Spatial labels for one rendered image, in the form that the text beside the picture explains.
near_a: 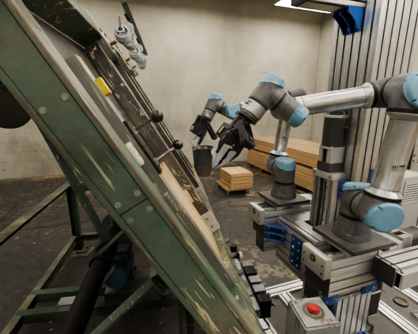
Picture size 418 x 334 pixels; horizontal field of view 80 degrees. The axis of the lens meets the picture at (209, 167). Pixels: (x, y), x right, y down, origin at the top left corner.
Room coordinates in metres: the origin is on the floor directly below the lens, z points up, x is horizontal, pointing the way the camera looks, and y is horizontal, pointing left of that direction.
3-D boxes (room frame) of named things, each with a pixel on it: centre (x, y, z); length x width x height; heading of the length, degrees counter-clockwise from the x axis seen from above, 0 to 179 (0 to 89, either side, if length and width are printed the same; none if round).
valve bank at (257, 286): (1.10, -0.20, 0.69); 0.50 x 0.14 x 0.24; 9
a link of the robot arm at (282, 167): (1.45, -0.45, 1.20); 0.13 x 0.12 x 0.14; 5
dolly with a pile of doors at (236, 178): (4.51, -0.45, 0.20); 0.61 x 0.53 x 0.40; 19
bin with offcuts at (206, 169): (5.67, 0.14, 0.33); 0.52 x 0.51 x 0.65; 19
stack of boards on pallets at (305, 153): (5.32, -1.88, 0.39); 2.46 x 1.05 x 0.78; 19
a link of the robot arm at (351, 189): (0.97, -0.61, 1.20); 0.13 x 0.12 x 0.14; 177
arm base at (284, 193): (1.44, -0.45, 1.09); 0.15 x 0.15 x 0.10
